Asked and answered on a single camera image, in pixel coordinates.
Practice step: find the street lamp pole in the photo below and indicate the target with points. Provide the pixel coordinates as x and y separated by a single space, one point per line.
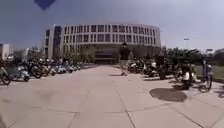
186 43

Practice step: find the row of parked motorbikes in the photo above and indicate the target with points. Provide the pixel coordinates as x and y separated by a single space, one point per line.
156 68

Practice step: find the blue bicycle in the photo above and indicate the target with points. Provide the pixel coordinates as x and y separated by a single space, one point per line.
206 75

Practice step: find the green grass strip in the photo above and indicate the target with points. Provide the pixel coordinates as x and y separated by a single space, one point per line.
217 71

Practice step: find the large curved multi-storey building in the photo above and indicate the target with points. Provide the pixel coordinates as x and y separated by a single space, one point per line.
103 38

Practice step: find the person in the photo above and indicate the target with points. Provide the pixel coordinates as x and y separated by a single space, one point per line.
124 56

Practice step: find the white building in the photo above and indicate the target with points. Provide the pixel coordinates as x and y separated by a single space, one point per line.
4 51

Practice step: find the row of trees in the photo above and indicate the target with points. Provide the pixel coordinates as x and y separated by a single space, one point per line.
180 55

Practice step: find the row of parked scooters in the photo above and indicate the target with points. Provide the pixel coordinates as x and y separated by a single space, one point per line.
40 69

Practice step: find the pale concrete slab pavement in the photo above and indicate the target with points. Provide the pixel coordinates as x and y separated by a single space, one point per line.
96 100

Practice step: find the dark round ground cover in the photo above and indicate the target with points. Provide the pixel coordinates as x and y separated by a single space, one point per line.
167 94

